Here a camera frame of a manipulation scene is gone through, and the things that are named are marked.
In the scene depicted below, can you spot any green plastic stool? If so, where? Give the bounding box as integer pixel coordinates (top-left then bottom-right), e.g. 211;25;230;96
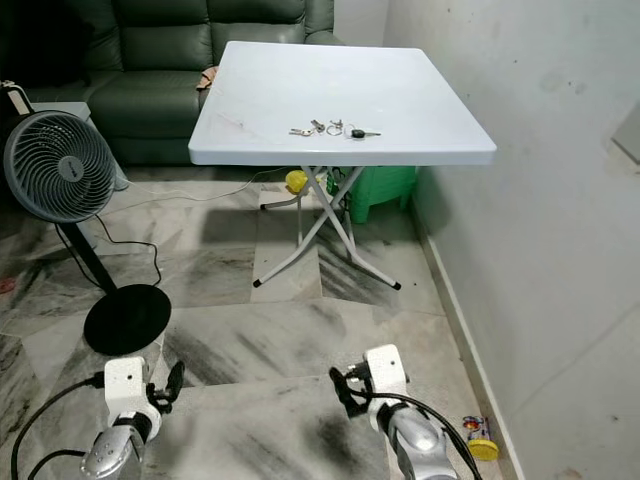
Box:
334;165;420;224

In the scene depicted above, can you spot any small yellow plastic object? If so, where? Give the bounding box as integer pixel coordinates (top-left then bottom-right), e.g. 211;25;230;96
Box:
285;170;310;195

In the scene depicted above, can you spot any grey standing fan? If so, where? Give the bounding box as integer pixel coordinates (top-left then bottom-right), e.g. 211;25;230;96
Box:
3;110;173;356

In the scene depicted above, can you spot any silver key bunch with rings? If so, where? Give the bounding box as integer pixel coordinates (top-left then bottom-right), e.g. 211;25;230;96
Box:
289;119;383;141

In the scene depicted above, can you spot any white folding table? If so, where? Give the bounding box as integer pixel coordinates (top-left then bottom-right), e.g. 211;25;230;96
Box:
188;41;498;291

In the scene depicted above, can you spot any brown item on sofa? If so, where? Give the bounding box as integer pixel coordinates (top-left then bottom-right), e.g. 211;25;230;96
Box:
197;66;222;94

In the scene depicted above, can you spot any dark green leather sofa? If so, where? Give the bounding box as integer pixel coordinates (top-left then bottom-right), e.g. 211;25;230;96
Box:
22;0;343;167

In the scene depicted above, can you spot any black box with white trim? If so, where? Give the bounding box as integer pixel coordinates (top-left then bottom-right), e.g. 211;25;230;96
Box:
0;80;32;127

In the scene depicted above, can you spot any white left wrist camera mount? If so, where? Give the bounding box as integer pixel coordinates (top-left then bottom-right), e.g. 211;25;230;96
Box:
104;356;150;418

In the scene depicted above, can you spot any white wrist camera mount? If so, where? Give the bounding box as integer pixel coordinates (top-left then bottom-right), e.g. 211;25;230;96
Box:
362;344;409;402
104;356;150;418

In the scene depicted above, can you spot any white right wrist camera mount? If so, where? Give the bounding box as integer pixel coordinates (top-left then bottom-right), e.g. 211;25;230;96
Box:
362;344;409;402

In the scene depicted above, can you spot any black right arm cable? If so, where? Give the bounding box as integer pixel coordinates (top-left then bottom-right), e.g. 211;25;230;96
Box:
376;391;488;480

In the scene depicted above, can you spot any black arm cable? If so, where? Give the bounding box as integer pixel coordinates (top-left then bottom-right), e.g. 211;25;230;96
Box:
376;391;488;480
10;371;107;480

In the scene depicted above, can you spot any black fan power cable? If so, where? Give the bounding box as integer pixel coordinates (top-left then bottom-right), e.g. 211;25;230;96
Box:
93;214;162;288

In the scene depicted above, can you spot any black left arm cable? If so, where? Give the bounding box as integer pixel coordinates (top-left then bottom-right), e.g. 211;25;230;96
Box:
10;371;107;480

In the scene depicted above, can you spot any thin white floor cable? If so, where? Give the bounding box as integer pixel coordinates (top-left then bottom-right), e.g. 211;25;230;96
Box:
128;168;291;203

